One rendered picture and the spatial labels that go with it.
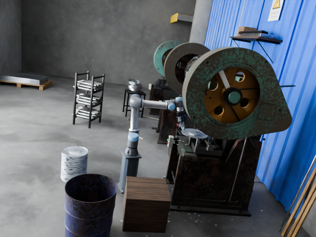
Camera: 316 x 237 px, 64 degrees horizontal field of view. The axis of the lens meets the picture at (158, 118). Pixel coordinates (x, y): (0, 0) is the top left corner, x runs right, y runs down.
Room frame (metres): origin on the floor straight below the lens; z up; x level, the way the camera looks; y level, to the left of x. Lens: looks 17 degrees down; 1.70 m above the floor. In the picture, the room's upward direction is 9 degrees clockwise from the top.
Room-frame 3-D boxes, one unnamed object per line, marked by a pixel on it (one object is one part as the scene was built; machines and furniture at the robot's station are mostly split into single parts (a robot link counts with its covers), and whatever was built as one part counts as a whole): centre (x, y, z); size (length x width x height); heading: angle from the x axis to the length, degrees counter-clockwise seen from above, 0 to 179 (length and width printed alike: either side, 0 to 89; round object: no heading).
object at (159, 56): (6.17, -0.38, 0.87); 1.53 x 0.99 x 1.74; 101
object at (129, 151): (2.60, 0.23, 0.50); 0.15 x 0.15 x 0.10
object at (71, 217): (1.81, 0.45, 0.24); 0.42 x 0.42 x 0.48
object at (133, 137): (2.60, 0.23, 0.62); 0.13 x 0.12 x 0.14; 5
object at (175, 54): (4.43, -0.68, 0.87); 1.53 x 0.99 x 1.74; 96
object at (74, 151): (2.66, 0.89, 0.33); 0.29 x 0.29 x 0.01
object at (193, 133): (2.65, -0.42, 0.78); 0.29 x 0.29 x 0.01
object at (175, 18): (8.68, -0.44, 2.44); 1.25 x 0.92 x 0.27; 8
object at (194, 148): (2.66, -0.55, 0.68); 0.45 x 0.30 x 0.06; 8
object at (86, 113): (4.54, 1.33, 0.47); 0.46 x 0.43 x 0.95; 78
